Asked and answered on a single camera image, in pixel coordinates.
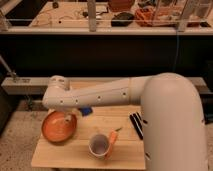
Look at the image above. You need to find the small blue bottle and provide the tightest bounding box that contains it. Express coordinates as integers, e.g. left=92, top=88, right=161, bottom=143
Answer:
left=79, top=107, right=93, bottom=117

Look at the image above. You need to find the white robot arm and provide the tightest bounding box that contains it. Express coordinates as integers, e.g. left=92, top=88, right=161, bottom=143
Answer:
left=42, top=73, right=209, bottom=171

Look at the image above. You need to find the orange ceramic bowl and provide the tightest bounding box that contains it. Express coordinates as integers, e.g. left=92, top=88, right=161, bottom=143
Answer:
left=41, top=111, right=77, bottom=143

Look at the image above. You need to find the white mug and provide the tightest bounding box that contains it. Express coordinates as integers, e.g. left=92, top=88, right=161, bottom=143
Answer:
left=88, top=134, right=109, bottom=159

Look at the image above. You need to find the wooden table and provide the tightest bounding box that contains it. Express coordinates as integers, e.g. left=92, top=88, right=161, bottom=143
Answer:
left=30, top=77, right=148, bottom=171

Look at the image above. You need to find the orange toy carrot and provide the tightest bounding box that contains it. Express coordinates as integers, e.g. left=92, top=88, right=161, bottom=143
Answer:
left=105, top=128, right=121, bottom=158

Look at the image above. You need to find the background workbench with clutter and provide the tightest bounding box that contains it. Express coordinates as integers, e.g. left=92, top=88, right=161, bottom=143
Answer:
left=0, top=0, right=213, bottom=36

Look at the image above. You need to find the black object on bench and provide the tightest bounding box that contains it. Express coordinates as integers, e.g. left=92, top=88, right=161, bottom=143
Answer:
left=111, top=12, right=134, bottom=27

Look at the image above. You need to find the orange box on bench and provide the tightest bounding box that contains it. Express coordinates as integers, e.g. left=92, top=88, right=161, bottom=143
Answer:
left=134, top=7, right=174, bottom=28

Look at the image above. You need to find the grey metal rail beam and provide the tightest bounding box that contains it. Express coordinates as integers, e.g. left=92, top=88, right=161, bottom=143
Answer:
left=1, top=77, right=213, bottom=95

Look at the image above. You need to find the blue cable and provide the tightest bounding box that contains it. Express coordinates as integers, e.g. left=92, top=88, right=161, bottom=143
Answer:
left=173, top=33, right=180, bottom=74

